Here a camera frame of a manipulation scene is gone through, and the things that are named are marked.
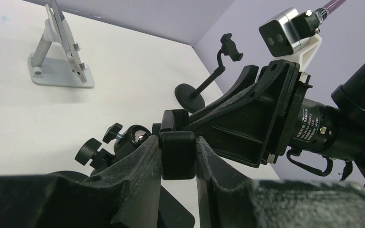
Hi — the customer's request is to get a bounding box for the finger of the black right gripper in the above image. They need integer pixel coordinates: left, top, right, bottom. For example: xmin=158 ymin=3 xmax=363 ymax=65
xmin=189 ymin=65 xmax=259 ymax=123
xmin=183 ymin=76 xmax=278 ymax=168

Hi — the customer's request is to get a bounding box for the white folding phone stand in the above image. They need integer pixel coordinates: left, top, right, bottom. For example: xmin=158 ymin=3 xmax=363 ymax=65
xmin=28 ymin=3 xmax=95 ymax=88

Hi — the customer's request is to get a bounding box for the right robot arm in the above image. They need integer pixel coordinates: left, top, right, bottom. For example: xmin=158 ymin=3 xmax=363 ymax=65
xmin=183 ymin=59 xmax=365 ymax=179

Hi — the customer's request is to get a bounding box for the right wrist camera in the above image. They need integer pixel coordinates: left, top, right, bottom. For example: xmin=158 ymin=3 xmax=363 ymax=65
xmin=259 ymin=8 xmax=322 ymax=71

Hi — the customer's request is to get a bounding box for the silver phone on white stand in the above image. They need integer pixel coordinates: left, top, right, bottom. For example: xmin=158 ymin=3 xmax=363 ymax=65
xmin=49 ymin=0 xmax=87 ymax=83

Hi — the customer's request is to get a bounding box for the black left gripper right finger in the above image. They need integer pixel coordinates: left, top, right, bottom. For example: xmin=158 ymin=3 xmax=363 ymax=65
xmin=196 ymin=137 xmax=365 ymax=228

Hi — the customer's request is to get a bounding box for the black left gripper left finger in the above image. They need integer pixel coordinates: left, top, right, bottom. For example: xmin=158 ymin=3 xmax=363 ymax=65
xmin=0 ymin=136 xmax=162 ymax=228

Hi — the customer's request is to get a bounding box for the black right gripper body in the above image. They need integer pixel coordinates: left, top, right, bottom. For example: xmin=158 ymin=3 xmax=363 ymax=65
xmin=260 ymin=60 xmax=312 ymax=164

